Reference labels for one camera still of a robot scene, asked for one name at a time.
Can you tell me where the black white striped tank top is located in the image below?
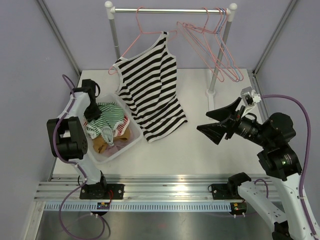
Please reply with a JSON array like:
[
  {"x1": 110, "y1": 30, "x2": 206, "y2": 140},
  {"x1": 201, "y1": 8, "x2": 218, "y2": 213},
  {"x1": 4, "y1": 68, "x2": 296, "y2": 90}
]
[{"x1": 113, "y1": 31, "x2": 188, "y2": 143}]

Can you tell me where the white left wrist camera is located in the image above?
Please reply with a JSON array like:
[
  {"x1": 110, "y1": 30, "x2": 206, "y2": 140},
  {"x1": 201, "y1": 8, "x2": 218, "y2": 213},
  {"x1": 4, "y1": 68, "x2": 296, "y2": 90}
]
[{"x1": 81, "y1": 79, "x2": 101, "y2": 98}]

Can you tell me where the white plastic basket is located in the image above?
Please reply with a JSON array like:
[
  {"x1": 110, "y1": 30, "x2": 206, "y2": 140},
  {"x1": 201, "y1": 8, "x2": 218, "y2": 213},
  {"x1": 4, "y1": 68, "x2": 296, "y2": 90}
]
[{"x1": 87, "y1": 93, "x2": 143, "y2": 165}]

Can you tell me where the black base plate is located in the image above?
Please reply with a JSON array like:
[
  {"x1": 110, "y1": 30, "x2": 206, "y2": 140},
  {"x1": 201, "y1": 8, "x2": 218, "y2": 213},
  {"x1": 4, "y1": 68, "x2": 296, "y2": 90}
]
[
  {"x1": 207, "y1": 183, "x2": 243, "y2": 201},
  {"x1": 79, "y1": 183, "x2": 125, "y2": 200}
]

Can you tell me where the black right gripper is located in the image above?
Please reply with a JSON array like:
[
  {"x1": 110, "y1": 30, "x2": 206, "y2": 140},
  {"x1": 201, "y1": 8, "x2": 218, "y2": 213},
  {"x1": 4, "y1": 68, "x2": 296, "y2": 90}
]
[{"x1": 197, "y1": 96, "x2": 273, "y2": 148}]

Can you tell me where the white clothes rack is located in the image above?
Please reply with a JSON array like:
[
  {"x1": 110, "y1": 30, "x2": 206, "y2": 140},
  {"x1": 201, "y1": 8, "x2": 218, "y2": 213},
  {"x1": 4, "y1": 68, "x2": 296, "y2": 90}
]
[{"x1": 104, "y1": 0, "x2": 244, "y2": 111}]

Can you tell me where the pink wire hanger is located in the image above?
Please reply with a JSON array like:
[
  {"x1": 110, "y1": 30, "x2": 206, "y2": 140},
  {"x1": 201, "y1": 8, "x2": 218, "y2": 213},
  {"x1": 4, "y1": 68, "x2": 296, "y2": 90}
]
[{"x1": 192, "y1": 7, "x2": 242, "y2": 81}]

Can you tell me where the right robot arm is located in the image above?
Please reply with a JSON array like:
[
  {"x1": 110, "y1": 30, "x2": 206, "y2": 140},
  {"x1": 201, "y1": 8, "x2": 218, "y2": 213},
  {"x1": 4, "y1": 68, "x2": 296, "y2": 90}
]
[{"x1": 197, "y1": 95, "x2": 320, "y2": 240}]

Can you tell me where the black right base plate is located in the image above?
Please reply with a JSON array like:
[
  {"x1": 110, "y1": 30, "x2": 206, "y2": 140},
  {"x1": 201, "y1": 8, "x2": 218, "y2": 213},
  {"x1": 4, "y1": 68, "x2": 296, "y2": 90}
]
[{"x1": 207, "y1": 183, "x2": 243, "y2": 201}]

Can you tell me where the white slotted cable duct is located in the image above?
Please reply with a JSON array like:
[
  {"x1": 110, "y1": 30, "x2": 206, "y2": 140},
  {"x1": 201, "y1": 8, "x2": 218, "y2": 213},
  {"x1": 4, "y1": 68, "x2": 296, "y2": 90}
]
[{"x1": 44, "y1": 201, "x2": 231, "y2": 213}]

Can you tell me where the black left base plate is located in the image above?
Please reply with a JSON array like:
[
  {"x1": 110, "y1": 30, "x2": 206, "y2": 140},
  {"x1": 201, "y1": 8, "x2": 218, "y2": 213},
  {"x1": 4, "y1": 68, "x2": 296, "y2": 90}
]
[{"x1": 79, "y1": 183, "x2": 125, "y2": 200}]

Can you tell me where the green white striped tank top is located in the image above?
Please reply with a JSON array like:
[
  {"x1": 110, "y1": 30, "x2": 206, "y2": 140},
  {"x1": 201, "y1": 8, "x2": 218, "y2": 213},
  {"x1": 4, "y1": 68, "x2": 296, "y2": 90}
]
[{"x1": 84, "y1": 102, "x2": 125, "y2": 146}]

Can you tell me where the red white striped tank top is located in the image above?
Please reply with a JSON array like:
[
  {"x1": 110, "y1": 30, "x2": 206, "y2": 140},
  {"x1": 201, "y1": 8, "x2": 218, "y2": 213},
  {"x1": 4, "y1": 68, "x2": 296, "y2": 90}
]
[{"x1": 83, "y1": 115, "x2": 130, "y2": 138}]

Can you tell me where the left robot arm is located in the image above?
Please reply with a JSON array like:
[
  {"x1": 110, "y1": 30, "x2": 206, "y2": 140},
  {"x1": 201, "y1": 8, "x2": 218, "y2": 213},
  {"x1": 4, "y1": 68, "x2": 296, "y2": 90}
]
[{"x1": 46, "y1": 79, "x2": 108, "y2": 200}]

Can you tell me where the aluminium mounting rail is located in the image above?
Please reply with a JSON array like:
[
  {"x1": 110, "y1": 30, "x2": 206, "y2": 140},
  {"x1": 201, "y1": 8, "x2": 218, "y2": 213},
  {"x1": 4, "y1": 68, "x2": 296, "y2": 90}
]
[{"x1": 34, "y1": 174, "x2": 229, "y2": 202}]

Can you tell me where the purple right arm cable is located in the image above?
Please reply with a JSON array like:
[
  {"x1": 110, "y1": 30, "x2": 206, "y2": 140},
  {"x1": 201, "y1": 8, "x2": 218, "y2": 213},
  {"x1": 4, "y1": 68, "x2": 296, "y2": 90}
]
[{"x1": 259, "y1": 93, "x2": 317, "y2": 236}]

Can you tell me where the tan brown tank top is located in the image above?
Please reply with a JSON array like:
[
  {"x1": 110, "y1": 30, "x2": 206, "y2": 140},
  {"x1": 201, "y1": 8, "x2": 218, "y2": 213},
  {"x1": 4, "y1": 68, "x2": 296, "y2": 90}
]
[{"x1": 92, "y1": 128, "x2": 131, "y2": 154}]

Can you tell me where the light blue wire hanger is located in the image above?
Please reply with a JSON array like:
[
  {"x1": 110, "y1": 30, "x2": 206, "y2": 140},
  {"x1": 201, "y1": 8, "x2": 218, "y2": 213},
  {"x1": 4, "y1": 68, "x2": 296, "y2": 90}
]
[{"x1": 186, "y1": 7, "x2": 245, "y2": 81}]

